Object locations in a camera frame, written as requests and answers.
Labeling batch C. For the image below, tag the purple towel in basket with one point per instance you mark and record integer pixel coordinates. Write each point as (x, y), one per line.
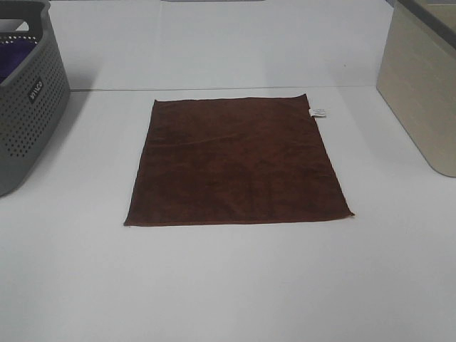
(12, 54)

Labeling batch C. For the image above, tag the grey perforated laundry basket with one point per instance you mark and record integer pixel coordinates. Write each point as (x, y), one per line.
(34, 96)

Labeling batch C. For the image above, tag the beige storage bin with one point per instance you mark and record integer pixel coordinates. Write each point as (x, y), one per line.
(417, 77)

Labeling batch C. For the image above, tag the brown towel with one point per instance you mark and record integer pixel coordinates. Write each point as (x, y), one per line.
(234, 161)

